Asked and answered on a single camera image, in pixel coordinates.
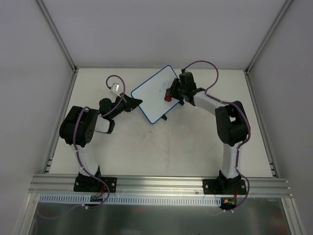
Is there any red whiteboard eraser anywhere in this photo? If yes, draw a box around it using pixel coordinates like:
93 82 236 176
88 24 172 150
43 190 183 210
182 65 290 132
164 89 172 102

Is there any blue framed whiteboard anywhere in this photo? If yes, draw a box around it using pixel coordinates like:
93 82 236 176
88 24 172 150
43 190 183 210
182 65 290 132
131 65 179 124

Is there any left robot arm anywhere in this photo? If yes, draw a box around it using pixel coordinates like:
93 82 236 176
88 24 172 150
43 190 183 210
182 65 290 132
59 94 143 191

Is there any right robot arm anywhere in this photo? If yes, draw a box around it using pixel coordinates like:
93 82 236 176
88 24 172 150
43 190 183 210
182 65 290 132
164 70 251 195

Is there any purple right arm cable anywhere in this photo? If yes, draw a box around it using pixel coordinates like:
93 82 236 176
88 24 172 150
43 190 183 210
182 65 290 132
181 60 252 213

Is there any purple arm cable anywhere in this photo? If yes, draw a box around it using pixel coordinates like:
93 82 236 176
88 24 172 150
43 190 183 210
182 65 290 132
181 60 252 213
73 75 127 209

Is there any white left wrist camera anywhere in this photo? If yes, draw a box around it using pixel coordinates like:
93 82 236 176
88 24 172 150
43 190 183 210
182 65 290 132
110 83 121 97

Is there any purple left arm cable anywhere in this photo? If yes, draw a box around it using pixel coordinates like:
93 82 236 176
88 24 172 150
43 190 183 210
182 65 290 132
73 75 127 209

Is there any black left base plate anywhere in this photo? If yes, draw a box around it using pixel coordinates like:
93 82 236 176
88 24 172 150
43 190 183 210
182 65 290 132
73 175 117 193

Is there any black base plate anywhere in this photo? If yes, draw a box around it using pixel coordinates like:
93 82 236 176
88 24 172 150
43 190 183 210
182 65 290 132
73 175 117 193
202 178 247 195

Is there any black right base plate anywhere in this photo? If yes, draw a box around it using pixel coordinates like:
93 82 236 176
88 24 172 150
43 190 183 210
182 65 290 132
202 178 247 195

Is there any slotted white cable duct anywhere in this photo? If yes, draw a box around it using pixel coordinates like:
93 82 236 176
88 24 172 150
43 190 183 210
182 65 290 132
39 193 222 207

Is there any aluminium mounting rail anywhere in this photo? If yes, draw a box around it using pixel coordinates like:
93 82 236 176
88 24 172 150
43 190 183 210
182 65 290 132
28 174 293 198

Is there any right aluminium frame post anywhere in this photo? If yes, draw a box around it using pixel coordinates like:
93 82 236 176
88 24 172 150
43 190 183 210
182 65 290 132
244 0 294 74

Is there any aluminium frame post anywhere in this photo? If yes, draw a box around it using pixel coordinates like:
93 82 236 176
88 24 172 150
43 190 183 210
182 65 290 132
34 0 77 72
244 0 294 74

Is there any left aluminium frame post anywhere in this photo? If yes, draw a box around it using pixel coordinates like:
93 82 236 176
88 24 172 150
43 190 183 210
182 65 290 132
34 0 77 72

